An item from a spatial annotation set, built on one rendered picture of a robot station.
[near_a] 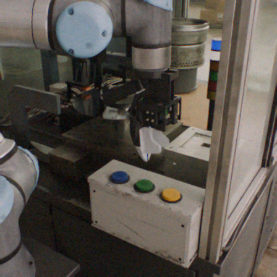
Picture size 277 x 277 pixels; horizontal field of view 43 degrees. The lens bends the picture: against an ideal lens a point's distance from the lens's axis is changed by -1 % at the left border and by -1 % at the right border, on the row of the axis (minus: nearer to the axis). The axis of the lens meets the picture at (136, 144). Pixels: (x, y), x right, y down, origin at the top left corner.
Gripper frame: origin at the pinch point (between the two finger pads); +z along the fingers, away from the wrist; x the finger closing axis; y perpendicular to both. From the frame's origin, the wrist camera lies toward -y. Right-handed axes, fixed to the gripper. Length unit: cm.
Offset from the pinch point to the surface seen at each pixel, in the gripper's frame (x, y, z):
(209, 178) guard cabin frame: 0.5, 15.5, 1.7
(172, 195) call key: -1.4, 8.1, 7.4
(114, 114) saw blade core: 22.0, -24.2, 2.6
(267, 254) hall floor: 94, 18, 99
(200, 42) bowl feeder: 106, -33, -5
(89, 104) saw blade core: 24.3, -35.6, 2.3
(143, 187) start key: -2.0, 1.2, 7.2
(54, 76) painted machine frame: 55, -83, 6
